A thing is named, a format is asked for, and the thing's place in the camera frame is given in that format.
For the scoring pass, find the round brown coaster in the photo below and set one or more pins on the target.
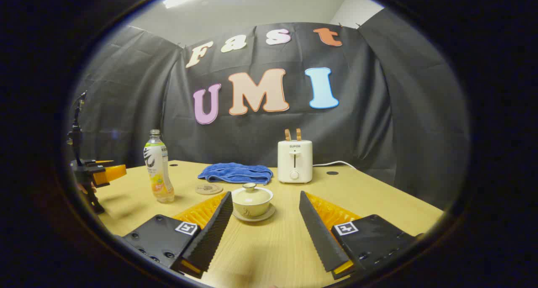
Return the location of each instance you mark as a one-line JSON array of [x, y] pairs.
[[209, 189]]

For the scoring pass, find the cream teacup lid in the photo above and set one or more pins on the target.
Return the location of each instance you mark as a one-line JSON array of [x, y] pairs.
[[252, 194]]

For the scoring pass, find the clear water bottle white label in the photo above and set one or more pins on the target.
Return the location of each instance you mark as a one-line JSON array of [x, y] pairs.
[[157, 162]]

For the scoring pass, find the black backdrop cloth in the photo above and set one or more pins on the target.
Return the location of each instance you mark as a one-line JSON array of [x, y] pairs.
[[357, 132]]

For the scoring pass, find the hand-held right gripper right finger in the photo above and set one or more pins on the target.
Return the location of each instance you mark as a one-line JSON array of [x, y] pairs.
[[319, 233]]

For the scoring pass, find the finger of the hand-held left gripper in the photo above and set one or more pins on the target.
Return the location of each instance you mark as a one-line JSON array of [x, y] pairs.
[[101, 162], [111, 173]]

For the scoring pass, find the brown toast slice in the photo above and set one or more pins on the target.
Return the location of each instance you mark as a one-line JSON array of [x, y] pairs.
[[299, 134], [288, 135]]

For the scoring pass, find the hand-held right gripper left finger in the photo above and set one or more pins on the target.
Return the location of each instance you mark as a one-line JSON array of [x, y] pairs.
[[214, 233]]

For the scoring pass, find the white toaster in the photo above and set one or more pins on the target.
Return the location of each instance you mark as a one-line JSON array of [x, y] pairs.
[[302, 166]]

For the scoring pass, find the blue towel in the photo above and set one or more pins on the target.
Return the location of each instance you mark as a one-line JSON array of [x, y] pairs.
[[235, 172]]

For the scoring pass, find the cream saucer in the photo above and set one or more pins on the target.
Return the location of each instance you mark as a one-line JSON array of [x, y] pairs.
[[269, 216]]

